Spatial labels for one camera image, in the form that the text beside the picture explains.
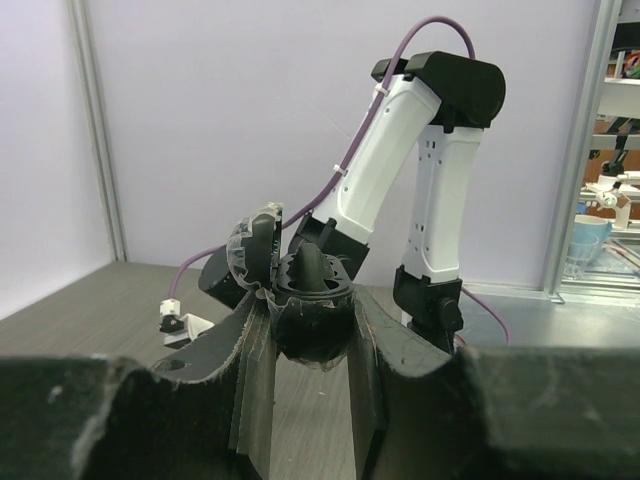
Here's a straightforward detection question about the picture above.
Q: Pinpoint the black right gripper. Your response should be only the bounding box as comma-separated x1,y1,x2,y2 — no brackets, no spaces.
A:
198,246,247,309

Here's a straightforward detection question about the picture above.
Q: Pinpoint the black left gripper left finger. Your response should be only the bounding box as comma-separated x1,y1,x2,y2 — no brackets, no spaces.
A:
1,294,275,479

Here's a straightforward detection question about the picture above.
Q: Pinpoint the clear drinking glass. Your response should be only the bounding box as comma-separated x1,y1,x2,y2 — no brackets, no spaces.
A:
563,232,599,279

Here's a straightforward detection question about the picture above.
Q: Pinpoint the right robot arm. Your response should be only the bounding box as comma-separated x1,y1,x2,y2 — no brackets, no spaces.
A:
199,51,506,363

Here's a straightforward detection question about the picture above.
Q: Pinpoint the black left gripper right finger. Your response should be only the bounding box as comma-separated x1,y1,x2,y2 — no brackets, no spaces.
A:
348,288,639,479

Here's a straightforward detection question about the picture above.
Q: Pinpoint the black plastic-wrapped earbud case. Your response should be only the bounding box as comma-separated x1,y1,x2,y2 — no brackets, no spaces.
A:
226,202,355,372

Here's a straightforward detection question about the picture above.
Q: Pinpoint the light blue cup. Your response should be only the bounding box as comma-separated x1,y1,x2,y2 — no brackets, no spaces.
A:
568,214,613,264

